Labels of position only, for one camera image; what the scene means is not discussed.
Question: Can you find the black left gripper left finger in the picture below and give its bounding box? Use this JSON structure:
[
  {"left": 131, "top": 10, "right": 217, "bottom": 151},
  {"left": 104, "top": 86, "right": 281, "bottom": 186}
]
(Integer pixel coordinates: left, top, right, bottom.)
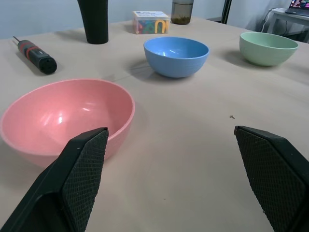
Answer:
[{"left": 0, "top": 127, "right": 109, "bottom": 232}]

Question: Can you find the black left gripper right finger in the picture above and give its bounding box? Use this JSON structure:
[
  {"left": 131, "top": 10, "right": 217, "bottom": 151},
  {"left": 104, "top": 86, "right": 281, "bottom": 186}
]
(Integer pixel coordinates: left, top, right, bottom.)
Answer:
[{"left": 234, "top": 125, "right": 309, "bottom": 232}]

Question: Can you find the pink red bowl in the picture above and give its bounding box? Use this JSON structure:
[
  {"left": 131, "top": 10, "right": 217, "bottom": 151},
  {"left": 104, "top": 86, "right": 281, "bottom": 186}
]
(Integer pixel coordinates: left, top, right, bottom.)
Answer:
[{"left": 0, "top": 78, "right": 136, "bottom": 169}]

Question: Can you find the green bowl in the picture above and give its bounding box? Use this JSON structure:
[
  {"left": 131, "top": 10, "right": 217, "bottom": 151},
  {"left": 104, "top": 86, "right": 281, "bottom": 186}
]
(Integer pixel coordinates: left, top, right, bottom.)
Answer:
[{"left": 239, "top": 31, "right": 299, "bottom": 67}]

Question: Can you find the black red electric screwdriver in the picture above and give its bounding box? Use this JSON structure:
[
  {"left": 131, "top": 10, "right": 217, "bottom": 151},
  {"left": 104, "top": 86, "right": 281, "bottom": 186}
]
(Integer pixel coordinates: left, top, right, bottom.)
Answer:
[{"left": 13, "top": 36, "right": 58, "bottom": 75}]

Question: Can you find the blue bowl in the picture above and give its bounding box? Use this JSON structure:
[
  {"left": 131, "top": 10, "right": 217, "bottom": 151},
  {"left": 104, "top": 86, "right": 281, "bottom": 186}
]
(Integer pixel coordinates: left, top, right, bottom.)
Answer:
[{"left": 143, "top": 36, "right": 210, "bottom": 78}]

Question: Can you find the white side table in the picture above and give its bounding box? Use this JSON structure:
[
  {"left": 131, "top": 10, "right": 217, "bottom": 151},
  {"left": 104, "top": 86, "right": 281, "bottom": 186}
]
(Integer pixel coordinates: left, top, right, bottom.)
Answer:
[{"left": 262, "top": 8, "right": 309, "bottom": 44}]

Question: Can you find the black conical stand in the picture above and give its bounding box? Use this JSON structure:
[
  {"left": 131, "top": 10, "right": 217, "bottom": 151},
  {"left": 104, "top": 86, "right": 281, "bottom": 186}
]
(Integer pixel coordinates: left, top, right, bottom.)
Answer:
[{"left": 77, "top": 0, "right": 110, "bottom": 45}]

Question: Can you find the black metal pole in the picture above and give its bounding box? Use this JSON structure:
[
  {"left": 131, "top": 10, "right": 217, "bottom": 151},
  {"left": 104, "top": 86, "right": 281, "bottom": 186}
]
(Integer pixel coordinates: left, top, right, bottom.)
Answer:
[{"left": 221, "top": 0, "right": 233, "bottom": 25}]

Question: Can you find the open laptop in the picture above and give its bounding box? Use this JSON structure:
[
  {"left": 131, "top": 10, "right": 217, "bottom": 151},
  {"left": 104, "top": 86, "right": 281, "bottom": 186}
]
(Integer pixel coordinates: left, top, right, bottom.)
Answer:
[{"left": 284, "top": 0, "right": 309, "bottom": 15}]

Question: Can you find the clear box of coloured pieces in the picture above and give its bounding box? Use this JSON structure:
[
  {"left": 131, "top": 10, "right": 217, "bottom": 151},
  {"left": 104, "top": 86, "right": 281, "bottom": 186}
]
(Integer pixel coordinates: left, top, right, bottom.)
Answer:
[{"left": 131, "top": 10, "right": 170, "bottom": 35}]

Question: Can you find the glass jar with brown liquid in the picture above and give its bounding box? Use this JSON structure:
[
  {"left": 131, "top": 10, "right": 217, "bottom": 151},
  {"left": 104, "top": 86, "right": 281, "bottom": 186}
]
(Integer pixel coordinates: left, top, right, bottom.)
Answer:
[{"left": 170, "top": 0, "right": 195, "bottom": 25}]

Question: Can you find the white cable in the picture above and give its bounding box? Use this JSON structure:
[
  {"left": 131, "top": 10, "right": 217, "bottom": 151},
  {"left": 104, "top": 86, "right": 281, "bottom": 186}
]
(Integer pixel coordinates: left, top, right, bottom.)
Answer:
[{"left": 259, "top": 7, "right": 287, "bottom": 32}]

